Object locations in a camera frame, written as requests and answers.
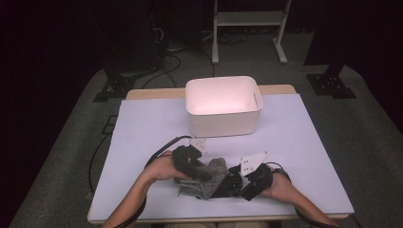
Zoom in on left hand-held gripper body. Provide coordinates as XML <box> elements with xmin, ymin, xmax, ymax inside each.
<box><xmin>171</xmin><ymin>137</ymin><xmax>208</xmax><ymax>181</ymax></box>

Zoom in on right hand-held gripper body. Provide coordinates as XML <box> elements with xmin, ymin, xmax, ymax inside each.
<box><xmin>239</xmin><ymin>151</ymin><xmax>274</xmax><ymax>202</ymax></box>

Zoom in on grey fluffy cloth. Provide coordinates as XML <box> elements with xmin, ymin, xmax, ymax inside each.
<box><xmin>173</xmin><ymin>157</ymin><xmax>229</xmax><ymax>201</ymax></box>

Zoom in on white plastic storage box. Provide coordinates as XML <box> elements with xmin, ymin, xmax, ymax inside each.
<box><xmin>184</xmin><ymin>75</ymin><xmax>264</xmax><ymax>139</ymax></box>

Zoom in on person's right hand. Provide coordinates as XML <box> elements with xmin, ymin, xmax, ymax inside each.
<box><xmin>259</xmin><ymin>172</ymin><xmax>297</xmax><ymax>200</ymax></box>

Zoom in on person's left hand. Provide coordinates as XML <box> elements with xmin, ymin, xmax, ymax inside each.
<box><xmin>144</xmin><ymin>150</ymin><xmax>191</xmax><ymax>182</ymax></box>

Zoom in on wooden table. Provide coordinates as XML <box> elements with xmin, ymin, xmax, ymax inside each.
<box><xmin>86</xmin><ymin>84</ymin><xmax>355</xmax><ymax>224</ymax></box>

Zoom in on black stand base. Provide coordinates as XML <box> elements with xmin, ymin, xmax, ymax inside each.
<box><xmin>92</xmin><ymin>67</ymin><xmax>137</xmax><ymax>103</ymax></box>
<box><xmin>306</xmin><ymin>63</ymin><xmax>357</xmax><ymax>100</ymax></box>

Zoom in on white metal stand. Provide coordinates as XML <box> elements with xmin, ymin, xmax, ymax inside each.
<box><xmin>211</xmin><ymin>0</ymin><xmax>293</xmax><ymax>66</ymax></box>

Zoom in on black floor cables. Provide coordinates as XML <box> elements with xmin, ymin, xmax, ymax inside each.
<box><xmin>139</xmin><ymin>25</ymin><xmax>217</xmax><ymax>90</ymax></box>

